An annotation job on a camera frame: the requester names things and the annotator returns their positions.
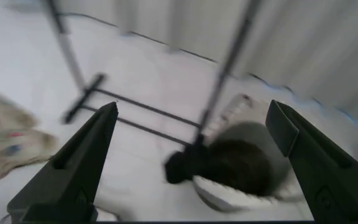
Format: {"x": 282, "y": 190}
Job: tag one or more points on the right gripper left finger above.
{"x": 70, "y": 180}

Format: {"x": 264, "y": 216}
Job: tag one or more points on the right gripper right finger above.
{"x": 331, "y": 177}

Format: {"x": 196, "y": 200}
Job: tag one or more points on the cream printed garment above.
{"x": 8, "y": 146}

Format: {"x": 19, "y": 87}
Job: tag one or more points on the white laundry basket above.
{"x": 228, "y": 199}

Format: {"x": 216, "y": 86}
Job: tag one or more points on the black clothes rack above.
{"x": 228, "y": 62}

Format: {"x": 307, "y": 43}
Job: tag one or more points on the black garment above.
{"x": 228, "y": 161}

